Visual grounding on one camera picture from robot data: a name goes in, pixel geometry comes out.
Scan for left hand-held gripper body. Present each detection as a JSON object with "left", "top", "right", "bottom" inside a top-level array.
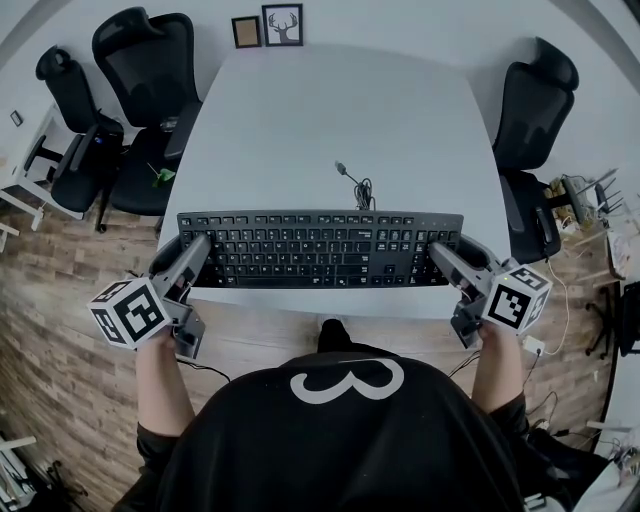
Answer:
[{"left": 87, "top": 271, "right": 208, "bottom": 362}]

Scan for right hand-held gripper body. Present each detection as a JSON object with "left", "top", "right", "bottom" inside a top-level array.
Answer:
[{"left": 450, "top": 259, "right": 554, "bottom": 350}]

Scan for black USB cable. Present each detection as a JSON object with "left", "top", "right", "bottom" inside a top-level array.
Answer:
[{"left": 333, "top": 159, "right": 377, "bottom": 212}]

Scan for black keyboard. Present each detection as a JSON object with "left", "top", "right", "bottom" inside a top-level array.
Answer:
[{"left": 176, "top": 208, "right": 465, "bottom": 290}]

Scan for person's right forearm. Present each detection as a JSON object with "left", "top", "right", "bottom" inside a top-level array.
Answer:
[{"left": 471, "top": 324, "right": 527, "bottom": 416}]

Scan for person's left forearm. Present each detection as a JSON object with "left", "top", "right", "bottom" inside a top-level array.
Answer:
[{"left": 135, "top": 332, "right": 198, "bottom": 439}]

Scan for green leaf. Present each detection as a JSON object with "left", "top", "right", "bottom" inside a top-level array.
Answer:
[{"left": 146, "top": 161, "right": 178, "bottom": 190}]

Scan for wooden crate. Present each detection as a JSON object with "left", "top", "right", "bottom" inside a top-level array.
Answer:
[{"left": 547, "top": 175, "right": 577, "bottom": 212}]

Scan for wooden easel with board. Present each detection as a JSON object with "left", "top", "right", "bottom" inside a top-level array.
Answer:
[{"left": 574, "top": 219, "right": 632, "bottom": 282}]

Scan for black swivel chair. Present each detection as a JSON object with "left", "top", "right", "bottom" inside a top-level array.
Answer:
[{"left": 584, "top": 281, "right": 640, "bottom": 359}]

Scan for white router with antennas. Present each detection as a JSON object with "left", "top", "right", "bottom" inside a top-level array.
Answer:
[{"left": 592, "top": 169, "right": 628, "bottom": 218}]

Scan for person's black trouser leg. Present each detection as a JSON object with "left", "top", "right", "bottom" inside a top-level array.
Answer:
[{"left": 316, "top": 318, "right": 356, "bottom": 356}]

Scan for black mesh office chair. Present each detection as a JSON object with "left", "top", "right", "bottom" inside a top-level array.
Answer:
[
  {"left": 91, "top": 6, "right": 204, "bottom": 235},
  {"left": 491, "top": 35, "right": 582, "bottom": 266}
]

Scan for small white side table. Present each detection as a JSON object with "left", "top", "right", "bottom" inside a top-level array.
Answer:
[{"left": 0, "top": 102, "right": 87, "bottom": 233}]

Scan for black folded stand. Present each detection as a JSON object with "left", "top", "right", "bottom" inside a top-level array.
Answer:
[{"left": 19, "top": 458, "right": 87, "bottom": 507}]

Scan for small black office chair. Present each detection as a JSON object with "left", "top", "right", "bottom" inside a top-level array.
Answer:
[{"left": 22, "top": 44, "right": 126, "bottom": 216}]

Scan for person's black shirt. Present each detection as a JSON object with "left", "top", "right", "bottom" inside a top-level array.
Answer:
[{"left": 112, "top": 352, "right": 577, "bottom": 512}]

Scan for white cable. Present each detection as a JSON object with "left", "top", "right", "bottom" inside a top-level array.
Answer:
[{"left": 542, "top": 261, "right": 572, "bottom": 357}]

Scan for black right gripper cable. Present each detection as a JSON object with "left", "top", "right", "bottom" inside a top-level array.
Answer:
[{"left": 445, "top": 349, "right": 483, "bottom": 380}]

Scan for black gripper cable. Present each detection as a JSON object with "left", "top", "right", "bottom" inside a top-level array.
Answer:
[
  {"left": 445, "top": 349, "right": 483, "bottom": 380},
  {"left": 175, "top": 356, "right": 233, "bottom": 386}
]

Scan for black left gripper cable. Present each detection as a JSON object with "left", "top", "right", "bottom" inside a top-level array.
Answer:
[{"left": 175, "top": 356, "right": 233, "bottom": 386}]

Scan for brown picture frame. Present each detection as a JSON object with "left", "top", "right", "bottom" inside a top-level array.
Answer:
[{"left": 230, "top": 15, "right": 263, "bottom": 50}]

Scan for deer picture frame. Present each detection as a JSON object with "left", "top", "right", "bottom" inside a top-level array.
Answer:
[{"left": 261, "top": 3, "right": 305, "bottom": 48}]

